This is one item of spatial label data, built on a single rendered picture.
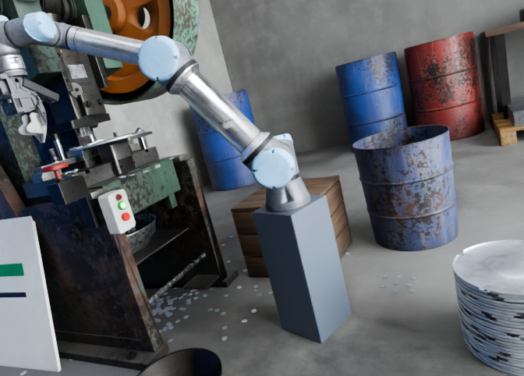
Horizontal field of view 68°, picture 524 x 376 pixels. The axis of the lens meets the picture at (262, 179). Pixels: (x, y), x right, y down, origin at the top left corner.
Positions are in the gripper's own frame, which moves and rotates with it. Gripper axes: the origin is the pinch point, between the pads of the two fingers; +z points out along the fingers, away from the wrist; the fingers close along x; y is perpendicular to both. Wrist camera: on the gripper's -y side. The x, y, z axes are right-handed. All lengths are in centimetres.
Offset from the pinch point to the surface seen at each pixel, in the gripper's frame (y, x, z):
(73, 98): -27.1, -14.4, -12.0
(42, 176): -8.1, -19.8, 12.5
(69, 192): 0.5, 3.2, 17.7
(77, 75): -32.3, -14.3, -20.4
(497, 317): -18, 115, 68
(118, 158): -30.1, -4.8, 13.8
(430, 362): -19, 98, 84
